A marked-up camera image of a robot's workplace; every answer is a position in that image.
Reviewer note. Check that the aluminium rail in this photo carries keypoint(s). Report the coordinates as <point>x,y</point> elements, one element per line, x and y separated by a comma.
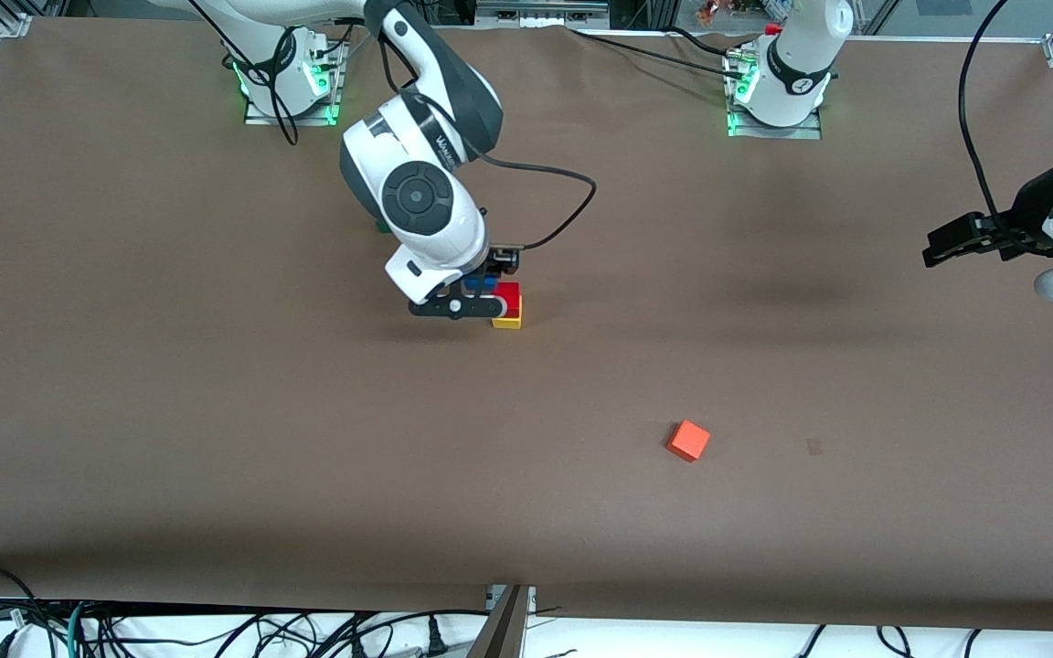
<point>536,11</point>

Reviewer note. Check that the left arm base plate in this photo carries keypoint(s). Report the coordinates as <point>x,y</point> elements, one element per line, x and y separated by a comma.
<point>814,128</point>

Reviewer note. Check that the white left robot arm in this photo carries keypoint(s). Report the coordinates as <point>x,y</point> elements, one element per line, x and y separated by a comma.
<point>801,55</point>

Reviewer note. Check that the blue block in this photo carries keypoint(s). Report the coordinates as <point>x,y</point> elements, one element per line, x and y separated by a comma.
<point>494,284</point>

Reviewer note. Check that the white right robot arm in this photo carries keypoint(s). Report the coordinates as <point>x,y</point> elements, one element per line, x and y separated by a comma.
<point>417,192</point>

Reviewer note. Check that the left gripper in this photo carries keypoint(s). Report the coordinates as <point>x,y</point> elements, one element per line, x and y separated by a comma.
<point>1023,228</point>

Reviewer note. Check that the red block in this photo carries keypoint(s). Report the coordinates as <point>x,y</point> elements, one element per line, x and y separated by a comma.
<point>510,297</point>

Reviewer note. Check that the colourful clutter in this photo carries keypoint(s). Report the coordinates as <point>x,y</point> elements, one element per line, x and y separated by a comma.
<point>737,9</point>

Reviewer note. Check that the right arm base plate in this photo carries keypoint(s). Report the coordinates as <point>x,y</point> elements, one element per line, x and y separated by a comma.
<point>336,100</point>

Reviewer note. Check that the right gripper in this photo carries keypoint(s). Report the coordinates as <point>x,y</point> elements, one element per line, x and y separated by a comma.
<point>496,262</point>

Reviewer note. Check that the metal bracket post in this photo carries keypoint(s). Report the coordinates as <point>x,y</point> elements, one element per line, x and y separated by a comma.
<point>504,631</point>

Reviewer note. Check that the orange block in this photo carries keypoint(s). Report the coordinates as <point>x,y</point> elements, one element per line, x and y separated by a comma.
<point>688,440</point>

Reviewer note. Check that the yellow block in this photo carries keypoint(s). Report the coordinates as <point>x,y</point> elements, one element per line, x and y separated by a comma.
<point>508,323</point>

